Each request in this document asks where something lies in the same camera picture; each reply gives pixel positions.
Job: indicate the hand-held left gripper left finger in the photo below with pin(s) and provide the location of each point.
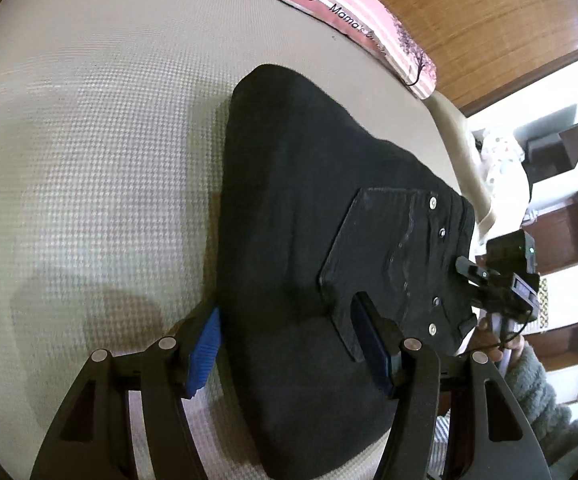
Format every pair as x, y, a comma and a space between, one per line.
206, 350

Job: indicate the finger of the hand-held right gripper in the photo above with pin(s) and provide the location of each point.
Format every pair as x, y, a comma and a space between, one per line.
476, 272

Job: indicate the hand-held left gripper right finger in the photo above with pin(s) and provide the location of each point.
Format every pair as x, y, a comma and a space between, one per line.
369, 340

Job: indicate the black pants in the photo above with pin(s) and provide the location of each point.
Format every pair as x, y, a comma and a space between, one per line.
294, 210

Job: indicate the person's right forearm grey sleeve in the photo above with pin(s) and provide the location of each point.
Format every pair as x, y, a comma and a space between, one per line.
534, 400

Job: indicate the person's right hand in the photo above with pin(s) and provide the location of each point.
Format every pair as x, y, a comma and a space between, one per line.
504, 352

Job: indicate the polka dot cloth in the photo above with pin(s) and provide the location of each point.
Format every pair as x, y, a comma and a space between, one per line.
501, 160

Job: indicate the black box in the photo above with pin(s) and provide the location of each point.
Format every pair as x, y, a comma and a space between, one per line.
551, 150

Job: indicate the black elastic band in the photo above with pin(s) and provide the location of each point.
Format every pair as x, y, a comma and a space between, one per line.
415, 79

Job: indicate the beige woven bed mattress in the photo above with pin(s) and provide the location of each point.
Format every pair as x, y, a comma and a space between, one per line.
94, 135

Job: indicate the bamboo wall mat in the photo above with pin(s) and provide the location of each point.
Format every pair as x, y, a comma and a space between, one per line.
479, 15

